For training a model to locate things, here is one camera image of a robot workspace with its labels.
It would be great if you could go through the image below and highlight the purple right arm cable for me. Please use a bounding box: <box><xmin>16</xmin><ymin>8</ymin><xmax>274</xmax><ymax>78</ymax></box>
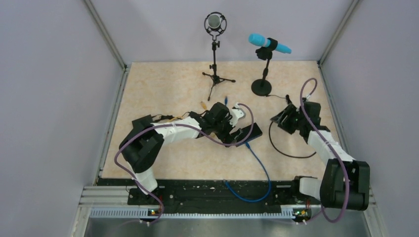
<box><xmin>299</xmin><ymin>78</ymin><xmax>350</xmax><ymax>224</ymax></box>

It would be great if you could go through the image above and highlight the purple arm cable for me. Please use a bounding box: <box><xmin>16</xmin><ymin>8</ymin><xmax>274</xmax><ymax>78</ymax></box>
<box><xmin>114</xmin><ymin>103</ymin><xmax>255</xmax><ymax>226</ymax></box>
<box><xmin>299</xmin><ymin>78</ymin><xmax>350</xmax><ymax>224</ymax></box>

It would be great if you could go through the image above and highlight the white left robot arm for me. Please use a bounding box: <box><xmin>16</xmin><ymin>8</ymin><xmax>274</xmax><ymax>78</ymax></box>
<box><xmin>119</xmin><ymin>102</ymin><xmax>246</xmax><ymax>204</ymax></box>

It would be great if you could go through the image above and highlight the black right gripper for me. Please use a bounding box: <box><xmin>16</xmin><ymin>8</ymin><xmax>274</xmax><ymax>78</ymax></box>
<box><xmin>271</xmin><ymin>104</ymin><xmax>306</xmax><ymax>134</ymax></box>

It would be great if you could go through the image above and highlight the black adapter power cable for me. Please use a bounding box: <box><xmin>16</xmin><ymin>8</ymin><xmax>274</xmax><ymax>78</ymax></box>
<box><xmin>268</xmin><ymin>94</ymin><xmax>317</xmax><ymax>159</ymax></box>

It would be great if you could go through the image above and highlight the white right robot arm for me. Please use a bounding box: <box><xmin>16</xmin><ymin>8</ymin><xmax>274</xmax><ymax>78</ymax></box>
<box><xmin>270</xmin><ymin>102</ymin><xmax>370</xmax><ymax>211</ymax></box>

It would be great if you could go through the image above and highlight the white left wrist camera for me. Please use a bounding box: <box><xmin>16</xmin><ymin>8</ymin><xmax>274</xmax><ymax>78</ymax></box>
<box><xmin>229</xmin><ymin>103</ymin><xmax>246</xmax><ymax>127</ymax></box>

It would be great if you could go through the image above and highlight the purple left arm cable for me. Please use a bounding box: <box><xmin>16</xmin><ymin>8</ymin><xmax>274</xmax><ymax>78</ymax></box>
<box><xmin>114</xmin><ymin>103</ymin><xmax>255</xmax><ymax>226</ymax></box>

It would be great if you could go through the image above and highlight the black tripod microphone stand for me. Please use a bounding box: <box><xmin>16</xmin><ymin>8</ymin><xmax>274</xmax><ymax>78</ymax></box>
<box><xmin>202</xmin><ymin>34</ymin><xmax>236</xmax><ymax>101</ymax></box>

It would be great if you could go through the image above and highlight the silver condenser microphone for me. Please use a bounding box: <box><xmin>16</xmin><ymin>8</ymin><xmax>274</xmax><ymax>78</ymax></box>
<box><xmin>204</xmin><ymin>12</ymin><xmax>227</xmax><ymax>35</ymax></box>

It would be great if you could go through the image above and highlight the blue microphone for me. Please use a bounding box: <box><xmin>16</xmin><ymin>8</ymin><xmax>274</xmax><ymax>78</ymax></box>
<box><xmin>248</xmin><ymin>33</ymin><xmax>292</xmax><ymax>96</ymax></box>

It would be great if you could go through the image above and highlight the black network switch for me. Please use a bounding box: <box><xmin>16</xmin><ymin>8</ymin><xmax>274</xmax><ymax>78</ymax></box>
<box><xmin>236</xmin><ymin>122</ymin><xmax>263</xmax><ymax>147</ymax></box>
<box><xmin>131</xmin><ymin>115</ymin><xmax>153</xmax><ymax>133</ymax></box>

